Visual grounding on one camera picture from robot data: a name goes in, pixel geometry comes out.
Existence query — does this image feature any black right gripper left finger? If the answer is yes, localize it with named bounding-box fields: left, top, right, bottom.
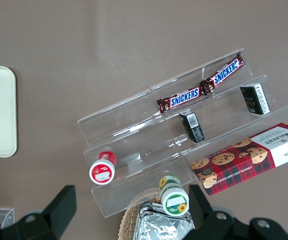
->
left=0, top=184, right=77, bottom=240

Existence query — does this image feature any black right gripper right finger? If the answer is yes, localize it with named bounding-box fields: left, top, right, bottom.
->
left=183, top=184, right=288, bottom=240

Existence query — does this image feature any foil wrapped sandwich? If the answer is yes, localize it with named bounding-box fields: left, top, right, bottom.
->
left=133, top=202, right=196, bottom=240

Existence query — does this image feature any wicker basket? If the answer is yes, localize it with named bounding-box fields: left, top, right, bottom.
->
left=118, top=189, right=163, bottom=240

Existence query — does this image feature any green sunflower small jar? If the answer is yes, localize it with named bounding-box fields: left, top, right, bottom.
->
left=158, top=175, right=190, bottom=216

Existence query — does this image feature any red lidded small jar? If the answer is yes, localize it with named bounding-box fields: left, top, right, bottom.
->
left=89, top=150, right=118, bottom=186

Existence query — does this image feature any Walkers red shortbread box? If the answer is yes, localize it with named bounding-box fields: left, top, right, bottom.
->
left=190, top=122, right=288, bottom=197

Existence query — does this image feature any small black barcode box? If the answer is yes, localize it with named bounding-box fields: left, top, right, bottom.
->
left=179, top=111, right=206, bottom=144

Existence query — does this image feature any clear acrylic step riser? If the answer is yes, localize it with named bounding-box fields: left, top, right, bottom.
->
left=149, top=47, right=288, bottom=187
left=77, top=87, right=193, bottom=219

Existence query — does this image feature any Snickers chocolate bar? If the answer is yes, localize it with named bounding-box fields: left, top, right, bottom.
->
left=156, top=86, right=204, bottom=112
left=199, top=51, right=246, bottom=95

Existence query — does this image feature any black box white side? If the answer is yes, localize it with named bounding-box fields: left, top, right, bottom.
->
left=240, top=82, right=272, bottom=116

